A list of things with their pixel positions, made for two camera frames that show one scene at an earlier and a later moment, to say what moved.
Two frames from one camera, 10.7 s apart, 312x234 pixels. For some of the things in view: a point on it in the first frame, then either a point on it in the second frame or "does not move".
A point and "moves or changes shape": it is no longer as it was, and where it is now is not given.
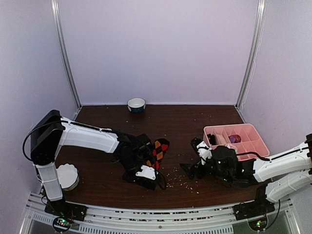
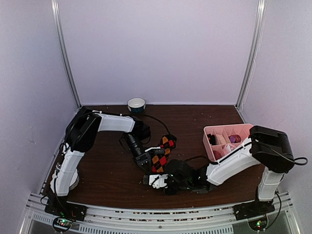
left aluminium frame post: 56,13 does not move
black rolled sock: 211,138 does not move
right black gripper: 190,170 to 169,192
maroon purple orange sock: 235,138 does not move
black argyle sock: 160,146 moves or changes shape
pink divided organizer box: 241,137 does not move
